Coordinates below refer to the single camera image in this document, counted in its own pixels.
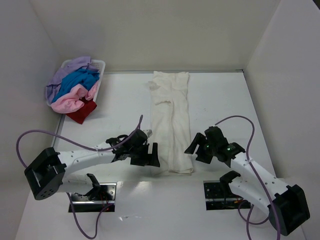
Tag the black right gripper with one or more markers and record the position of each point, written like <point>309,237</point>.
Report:
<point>202,152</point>

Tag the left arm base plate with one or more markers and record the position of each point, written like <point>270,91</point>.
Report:
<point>94,203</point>

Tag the white plastic laundry basket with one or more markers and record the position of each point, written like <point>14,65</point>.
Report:
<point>98,64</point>

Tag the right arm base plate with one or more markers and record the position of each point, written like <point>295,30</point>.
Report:
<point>218,199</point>

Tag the blue t shirt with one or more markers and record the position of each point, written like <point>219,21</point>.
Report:
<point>84,77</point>

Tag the dark red t shirt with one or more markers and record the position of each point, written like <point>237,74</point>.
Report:
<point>81,114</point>

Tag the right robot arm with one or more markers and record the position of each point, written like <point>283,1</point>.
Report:
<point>286,206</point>

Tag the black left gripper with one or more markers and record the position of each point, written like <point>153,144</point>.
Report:
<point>141,155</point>

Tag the pink t shirt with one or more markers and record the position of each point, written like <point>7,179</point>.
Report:
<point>73,100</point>

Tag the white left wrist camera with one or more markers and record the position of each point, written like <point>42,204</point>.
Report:
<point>148,132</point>

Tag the lavender t shirt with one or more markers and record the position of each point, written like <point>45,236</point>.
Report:
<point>53,86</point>

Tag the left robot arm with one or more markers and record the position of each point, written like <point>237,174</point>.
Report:
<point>55,172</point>

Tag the white t shirt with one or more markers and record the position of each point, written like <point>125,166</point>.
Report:
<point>170,123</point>

